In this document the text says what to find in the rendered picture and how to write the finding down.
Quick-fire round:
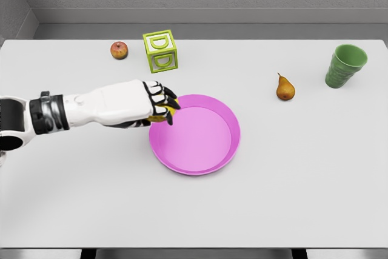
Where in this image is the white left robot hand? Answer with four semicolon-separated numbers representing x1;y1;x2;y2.
96;79;182;130

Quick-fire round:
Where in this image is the yellow lemon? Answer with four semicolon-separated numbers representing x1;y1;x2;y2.
146;97;180;123

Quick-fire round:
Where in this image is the pink round plate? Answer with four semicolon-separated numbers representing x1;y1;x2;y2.
149;93;241;177

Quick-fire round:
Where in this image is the red apple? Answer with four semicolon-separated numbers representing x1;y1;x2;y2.
110;41;129;61

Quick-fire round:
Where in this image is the green letter D block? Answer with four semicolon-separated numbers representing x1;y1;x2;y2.
142;29;179;74

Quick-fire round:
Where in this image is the brown pear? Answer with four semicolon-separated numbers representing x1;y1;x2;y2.
275;72;296;101

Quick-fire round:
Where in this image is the green ribbed cup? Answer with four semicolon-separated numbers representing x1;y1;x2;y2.
324;44;369;89

